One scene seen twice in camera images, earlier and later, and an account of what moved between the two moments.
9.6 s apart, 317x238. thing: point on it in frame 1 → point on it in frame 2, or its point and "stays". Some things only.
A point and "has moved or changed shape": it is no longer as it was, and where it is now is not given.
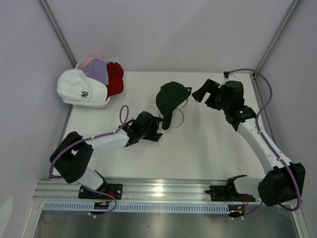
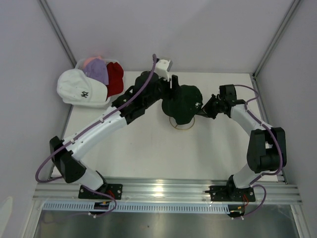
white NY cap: (74, 86) stays
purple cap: (97, 68) stays
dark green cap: (168, 96) has moved or changed shape
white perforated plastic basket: (80, 65) stays
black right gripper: (210, 87) → (206, 110)
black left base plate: (114, 189) stays
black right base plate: (227, 193) stays
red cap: (115, 73) stays
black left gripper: (154, 123) → (176, 89)
